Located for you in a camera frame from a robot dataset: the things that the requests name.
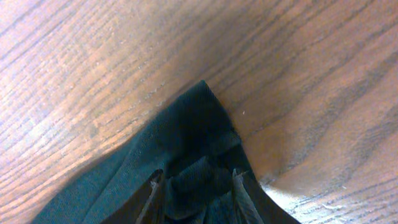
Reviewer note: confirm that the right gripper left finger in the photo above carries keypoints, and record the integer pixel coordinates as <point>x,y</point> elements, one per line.
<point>145,206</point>

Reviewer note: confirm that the black polo shirt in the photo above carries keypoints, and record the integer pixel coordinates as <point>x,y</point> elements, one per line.
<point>193,141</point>

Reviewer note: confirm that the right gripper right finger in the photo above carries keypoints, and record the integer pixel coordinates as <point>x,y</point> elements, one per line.
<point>252,205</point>

